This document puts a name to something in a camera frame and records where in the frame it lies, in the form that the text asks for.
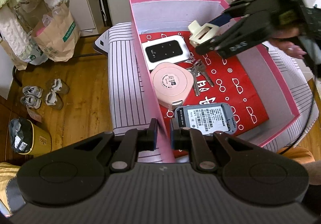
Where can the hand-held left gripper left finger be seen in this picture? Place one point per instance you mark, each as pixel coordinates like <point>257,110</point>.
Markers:
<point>150,133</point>

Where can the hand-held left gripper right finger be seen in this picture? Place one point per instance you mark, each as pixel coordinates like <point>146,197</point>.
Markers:
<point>173,136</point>

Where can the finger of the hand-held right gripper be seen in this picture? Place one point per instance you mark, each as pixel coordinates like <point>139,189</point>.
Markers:
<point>233,43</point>
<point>222,16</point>

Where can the cream hair claw clip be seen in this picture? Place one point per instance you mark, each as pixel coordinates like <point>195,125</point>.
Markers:
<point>194,29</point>

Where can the grey-blue labelled pocket router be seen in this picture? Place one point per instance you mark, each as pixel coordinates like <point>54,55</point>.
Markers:
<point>205,118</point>

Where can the bunch of silver keys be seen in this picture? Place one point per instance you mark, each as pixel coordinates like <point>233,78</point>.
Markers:
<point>198,73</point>

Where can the pink cardboard box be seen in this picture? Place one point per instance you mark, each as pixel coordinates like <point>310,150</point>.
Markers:
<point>175,13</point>

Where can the pink rounded case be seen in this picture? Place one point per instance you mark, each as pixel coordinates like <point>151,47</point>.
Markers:
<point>170,83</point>

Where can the white pocket wifi router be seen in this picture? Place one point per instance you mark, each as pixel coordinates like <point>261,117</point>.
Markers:
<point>165,50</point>

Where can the person's right hand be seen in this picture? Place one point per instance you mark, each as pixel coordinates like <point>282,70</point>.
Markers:
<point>293,48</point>

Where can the striped white tablecloth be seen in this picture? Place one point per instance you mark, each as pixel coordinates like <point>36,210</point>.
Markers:
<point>125,75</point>

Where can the brown fur-lined slipper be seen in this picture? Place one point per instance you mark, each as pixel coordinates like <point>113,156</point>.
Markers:
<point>59,86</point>
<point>54,101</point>

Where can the yellow trash bin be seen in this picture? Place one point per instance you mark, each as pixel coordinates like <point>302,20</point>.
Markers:
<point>41,141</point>

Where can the brown paper bag green label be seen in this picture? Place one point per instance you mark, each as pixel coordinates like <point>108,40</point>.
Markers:
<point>57,43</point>

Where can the white plastic bag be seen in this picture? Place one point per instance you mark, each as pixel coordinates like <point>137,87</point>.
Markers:
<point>35,58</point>

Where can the black clothes rack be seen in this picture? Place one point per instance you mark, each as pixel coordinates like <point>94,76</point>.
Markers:
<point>15,75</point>

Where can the yellow striped blanket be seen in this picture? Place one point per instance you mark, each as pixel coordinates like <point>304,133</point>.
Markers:
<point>7,171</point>

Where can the grey white-trimmed cushion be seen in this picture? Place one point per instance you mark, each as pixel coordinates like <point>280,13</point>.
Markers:
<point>10,191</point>

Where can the plain brown paper bag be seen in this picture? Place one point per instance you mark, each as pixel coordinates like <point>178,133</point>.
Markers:
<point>12,55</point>

